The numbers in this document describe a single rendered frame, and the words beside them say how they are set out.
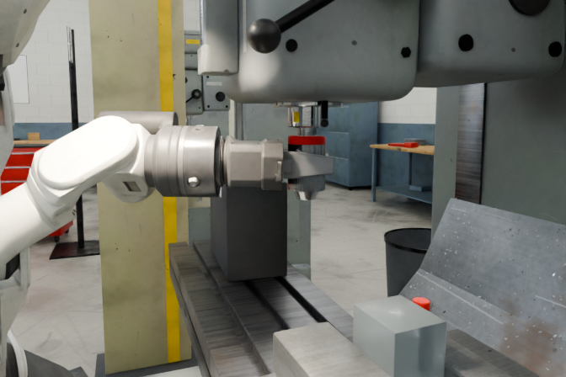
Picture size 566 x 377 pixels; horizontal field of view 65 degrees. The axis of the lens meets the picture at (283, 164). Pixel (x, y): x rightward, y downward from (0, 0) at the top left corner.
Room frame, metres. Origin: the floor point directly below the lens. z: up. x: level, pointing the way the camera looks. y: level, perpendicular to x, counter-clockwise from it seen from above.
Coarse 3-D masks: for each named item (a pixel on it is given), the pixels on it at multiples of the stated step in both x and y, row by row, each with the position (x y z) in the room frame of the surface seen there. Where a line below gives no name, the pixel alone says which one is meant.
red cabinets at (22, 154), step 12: (24, 144) 4.75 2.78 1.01; (36, 144) 4.75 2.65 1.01; (48, 144) 4.75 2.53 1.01; (12, 156) 4.35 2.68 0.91; (24, 156) 4.37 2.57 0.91; (12, 168) 4.34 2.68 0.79; (24, 168) 4.37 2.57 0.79; (0, 180) 4.32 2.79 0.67; (12, 180) 4.34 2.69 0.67; (24, 180) 4.37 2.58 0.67; (60, 228) 4.44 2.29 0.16
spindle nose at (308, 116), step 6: (288, 108) 0.54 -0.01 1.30; (294, 108) 0.53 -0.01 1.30; (300, 108) 0.53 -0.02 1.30; (306, 108) 0.52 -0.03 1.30; (312, 108) 0.52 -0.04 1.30; (318, 108) 0.53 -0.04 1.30; (288, 114) 0.54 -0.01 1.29; (300, 114) 0.53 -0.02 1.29; (306, 114) 0.52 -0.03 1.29; (312, 114) 0.52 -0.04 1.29; (318, 114) 0.53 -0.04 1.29; (288, 120) 0.54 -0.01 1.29; (300, 120) 0.53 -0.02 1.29; (306, 120) 0.52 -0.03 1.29; (312, 120) 0.52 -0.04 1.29; (318, 120) 0.53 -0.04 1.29; (288, 126) 0.55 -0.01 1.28; (294, 126) 0.53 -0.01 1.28; (300, 126) 0.53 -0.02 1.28; (306, 126) 0.52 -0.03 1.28; (312, 126) 0.53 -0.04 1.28; (318, 126) 0.53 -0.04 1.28
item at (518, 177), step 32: (448, 96) 0.85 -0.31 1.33; (480, 96) 0.77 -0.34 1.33; (512, 96) 0.71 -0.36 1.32; (544, 96) 0.66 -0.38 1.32; (448, 128) 0.84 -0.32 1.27; (480, 128) 0.76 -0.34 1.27; (512, 128) 0.71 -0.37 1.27; (544, 128) 0.65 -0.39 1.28; (448, 160) 0.84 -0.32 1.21; (480, 160) 0.76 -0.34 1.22; (512, 160) 0.70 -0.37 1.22; (544, 160) 0.65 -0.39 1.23; (448, 192) 0.84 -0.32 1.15; (480, 192) 0.76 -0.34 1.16; (512, 192) 0.70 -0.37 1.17; (544, 192) 0.65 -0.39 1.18
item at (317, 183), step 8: (288, 144) 0.54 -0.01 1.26; (304, 152) 0.52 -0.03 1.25; (312, 152) 0.53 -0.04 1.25; (320, 152) 0.53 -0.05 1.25; (320, 176) 0.53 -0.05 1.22; (288, 184) 0.54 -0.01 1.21; (296, 184) 0.53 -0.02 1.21; (304, 184) 0.52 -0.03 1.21; (312, 184) 0.53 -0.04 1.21; (320, 184) 0.53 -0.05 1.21
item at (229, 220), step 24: (240, 192) 0.81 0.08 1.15; (264, 192) 0.83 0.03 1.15; (216, 216) 0.92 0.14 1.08; (240, 216) 0.81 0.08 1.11; (264, 216) 0.83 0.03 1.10; (216, 240) 0.92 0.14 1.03; (240, 240) 0.81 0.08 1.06; (264, 240) 0.83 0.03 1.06; (240, 264) 0.81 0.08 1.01; (264, 264) 0.83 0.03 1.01
